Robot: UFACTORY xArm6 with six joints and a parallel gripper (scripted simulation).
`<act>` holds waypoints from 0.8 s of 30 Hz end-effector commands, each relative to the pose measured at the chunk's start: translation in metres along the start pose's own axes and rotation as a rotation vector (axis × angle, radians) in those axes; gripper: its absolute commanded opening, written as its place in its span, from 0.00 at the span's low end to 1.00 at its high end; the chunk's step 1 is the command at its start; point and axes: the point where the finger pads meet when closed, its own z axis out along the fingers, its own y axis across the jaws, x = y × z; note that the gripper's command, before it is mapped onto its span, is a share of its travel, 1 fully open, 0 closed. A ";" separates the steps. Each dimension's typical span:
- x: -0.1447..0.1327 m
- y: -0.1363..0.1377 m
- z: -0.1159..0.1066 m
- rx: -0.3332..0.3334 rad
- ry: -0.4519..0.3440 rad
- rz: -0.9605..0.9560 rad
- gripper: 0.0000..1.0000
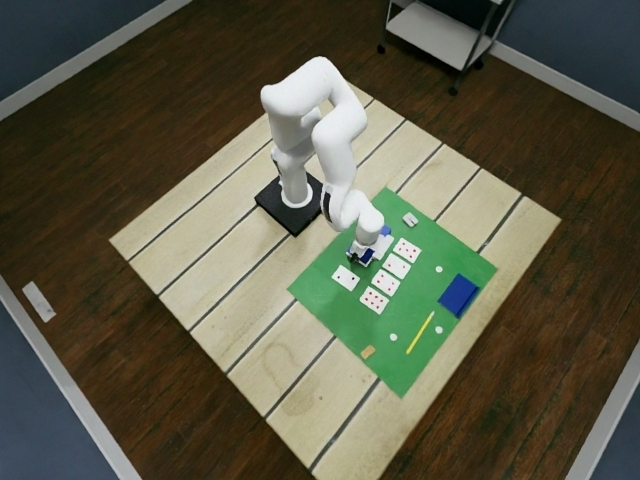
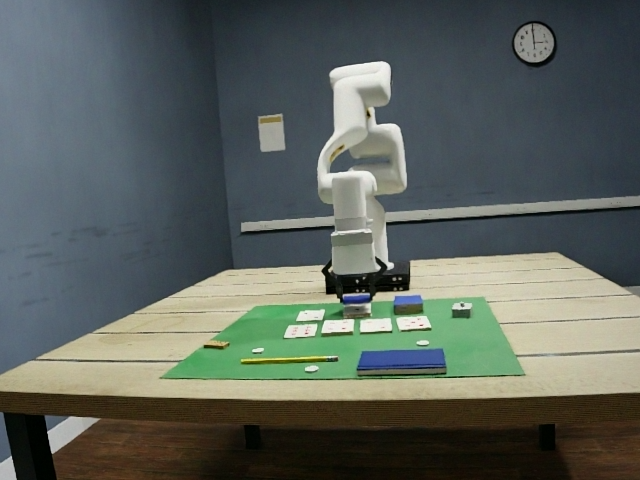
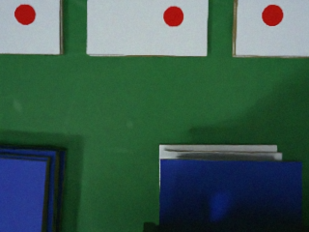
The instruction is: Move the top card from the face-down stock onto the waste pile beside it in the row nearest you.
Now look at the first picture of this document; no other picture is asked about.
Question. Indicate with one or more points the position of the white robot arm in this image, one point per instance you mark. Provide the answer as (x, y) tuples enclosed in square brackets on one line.
[(331, 137)]

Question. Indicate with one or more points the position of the green felt mat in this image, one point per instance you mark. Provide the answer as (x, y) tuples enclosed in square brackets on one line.
[(357, 326)]

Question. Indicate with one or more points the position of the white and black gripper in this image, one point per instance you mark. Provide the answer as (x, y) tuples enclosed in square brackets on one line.
[(357, 251)]

